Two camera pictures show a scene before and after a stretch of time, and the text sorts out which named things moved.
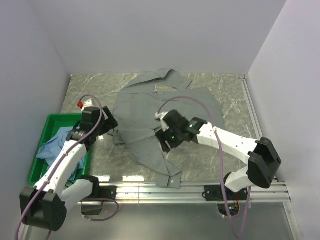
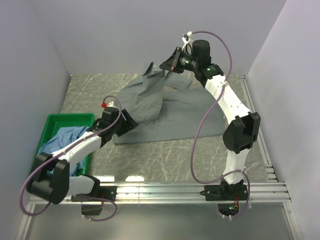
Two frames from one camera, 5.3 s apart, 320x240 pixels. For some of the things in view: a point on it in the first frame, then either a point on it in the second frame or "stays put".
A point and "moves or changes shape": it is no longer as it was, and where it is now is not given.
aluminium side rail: x=251 y=107 stays put
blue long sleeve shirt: x=50 y=150 stays put
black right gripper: x=163 y=136 -> x=172 y=64
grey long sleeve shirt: x=139 y=104 moves or changes shape
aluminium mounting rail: x=190 y=193 stays put
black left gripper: x=109 y=124 -> x=129 y=124
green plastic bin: x=53 y=123 stays put
